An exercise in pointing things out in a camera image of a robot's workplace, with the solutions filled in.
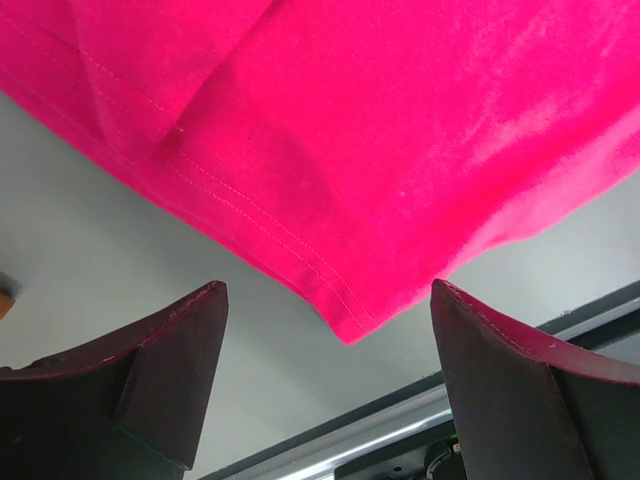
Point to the orange wooden rack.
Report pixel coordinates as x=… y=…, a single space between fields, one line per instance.
x=6 y=303

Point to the red t-shirt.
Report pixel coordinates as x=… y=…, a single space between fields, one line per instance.
x=354 y=151

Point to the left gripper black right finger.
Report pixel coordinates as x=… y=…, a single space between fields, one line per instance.
x=527 y=405

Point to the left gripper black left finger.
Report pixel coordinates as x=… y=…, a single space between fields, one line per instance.
x=130 y=404

